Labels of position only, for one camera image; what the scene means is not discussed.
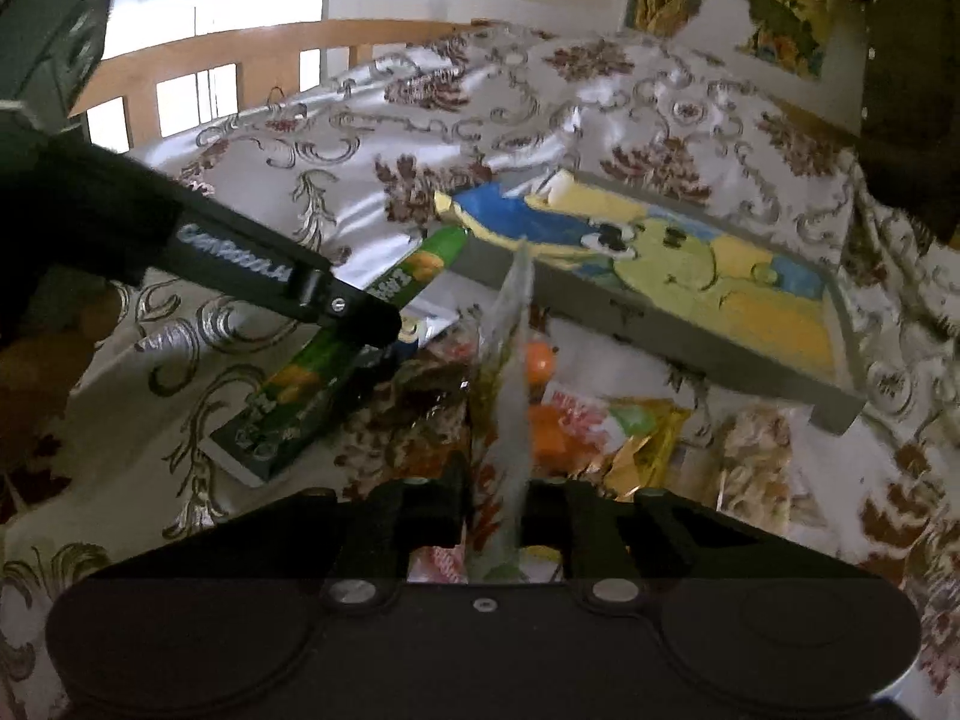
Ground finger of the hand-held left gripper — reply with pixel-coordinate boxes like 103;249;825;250
341;345;397;400
296;270;404;351

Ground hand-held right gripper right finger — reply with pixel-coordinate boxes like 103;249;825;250
523;475;826;610

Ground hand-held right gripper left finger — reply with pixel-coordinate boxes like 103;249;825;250
161;456;473;610

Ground long green snack box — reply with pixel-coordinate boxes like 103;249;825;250
208;225;470;485

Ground golden foil packet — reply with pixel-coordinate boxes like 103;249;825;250
600;397;692;497

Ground clear printed snack packet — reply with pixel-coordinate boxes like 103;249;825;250
463;236;538;586

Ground small orange ball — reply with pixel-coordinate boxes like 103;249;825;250
525;341;560;385

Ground grey tray with cartoon print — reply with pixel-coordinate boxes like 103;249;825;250
433;169;868;436

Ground brown orange snack packet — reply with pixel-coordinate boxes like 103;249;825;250
401;334;481;470

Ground red and white snack packet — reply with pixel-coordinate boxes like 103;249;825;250
540;381;627;432

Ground floral printed blanket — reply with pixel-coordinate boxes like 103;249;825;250
0;21;960;720

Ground rice cracker packet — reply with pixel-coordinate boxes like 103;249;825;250
711;403;797;535

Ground window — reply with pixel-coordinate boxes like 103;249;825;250
88;0;332;158

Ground dark cloth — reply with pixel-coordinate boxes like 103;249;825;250
859;0;960;230

